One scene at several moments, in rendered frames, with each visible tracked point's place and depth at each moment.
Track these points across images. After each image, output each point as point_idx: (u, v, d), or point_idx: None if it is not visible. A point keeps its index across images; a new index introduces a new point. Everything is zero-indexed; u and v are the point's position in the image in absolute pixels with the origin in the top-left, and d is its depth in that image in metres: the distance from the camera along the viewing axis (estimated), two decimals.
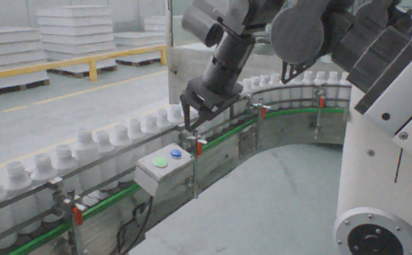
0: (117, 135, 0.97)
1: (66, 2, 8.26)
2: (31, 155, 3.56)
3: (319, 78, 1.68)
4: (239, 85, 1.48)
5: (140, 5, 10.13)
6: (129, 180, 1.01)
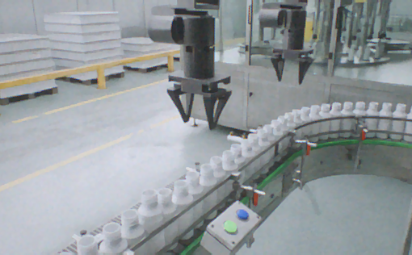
0: (178, 192, 0.92)
1: (73, 8, 8.21)
2: (45, 170, 3.51)
3: (359, 109, 1.64)
4: (283, 121, 1.43)
5: (145, 10, 10.08)
6: (188, 237, 0.97)
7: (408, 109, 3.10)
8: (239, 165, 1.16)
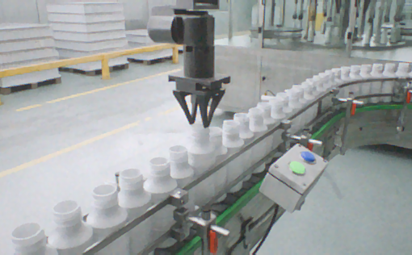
0: (229, 133, 0.78)
1: None
2: (51, 156, 3.37)
3: (401, 71, 1.49)
4: (325, 77, 1.28)
5: (149, 2, 9.94)
6: (238, 190, 0.82)
7: None
8: (287, 114, 1.01)
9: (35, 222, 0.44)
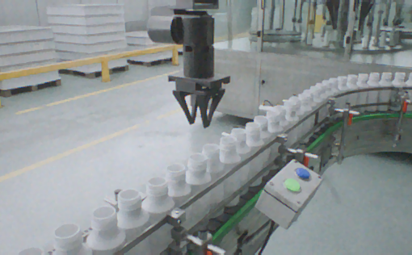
0: (226, 149, 0.79)
1: (76, 1, 8.08)
2: (51, 160, 3.38)
3: (398, 80, 1.51)
4: (321, 88, 1.30)
5: (149, 4, 9.95)
6: (235, 204, 0.84)
7: None
8: (283, 127, 1.03)
9: (36, 247, 0.46)
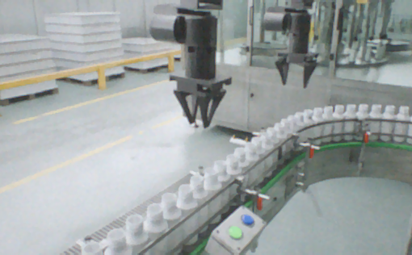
0: (183, 197, 0.92)
1: (73, 9, 8.21)
2: (46, 172, 3.51)
3: (362, 112, 1.63)
4: (286, 124, 1.42)
5: (145, 10, 10.08)
6: (193, 242, 0.96)
7: (409, 110, 3.10)
8: (243, 168, 1.15)
9: None
